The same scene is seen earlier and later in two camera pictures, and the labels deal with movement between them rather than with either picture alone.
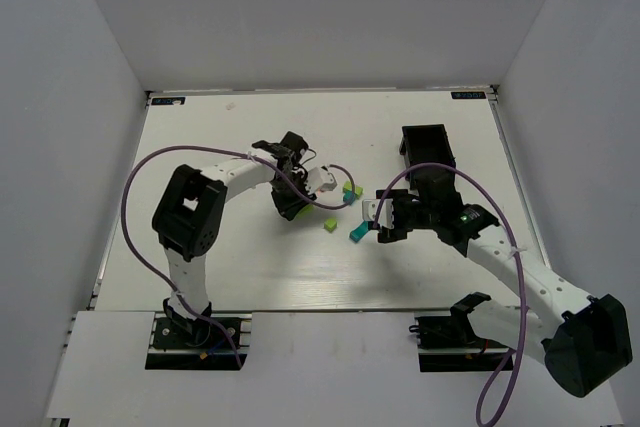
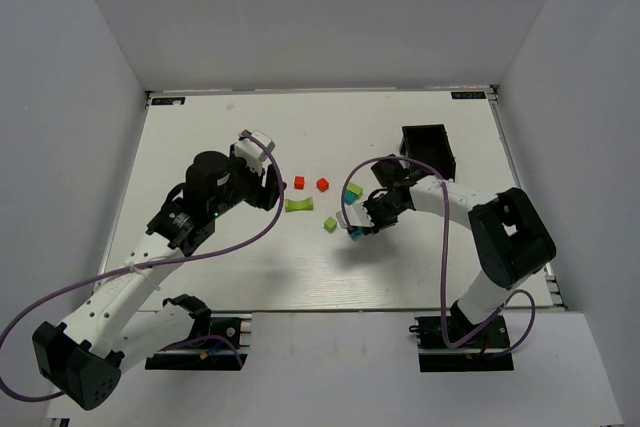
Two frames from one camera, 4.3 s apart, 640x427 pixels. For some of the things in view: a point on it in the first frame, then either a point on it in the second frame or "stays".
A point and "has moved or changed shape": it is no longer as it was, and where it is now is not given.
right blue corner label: (468, 95) stays
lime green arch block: (307, 213) has moved or changed shape
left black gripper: (288, 202) -> (270, 187)
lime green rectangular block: (357, 189) stays
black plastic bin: (428, 144) stays
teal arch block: (359, 231) stays
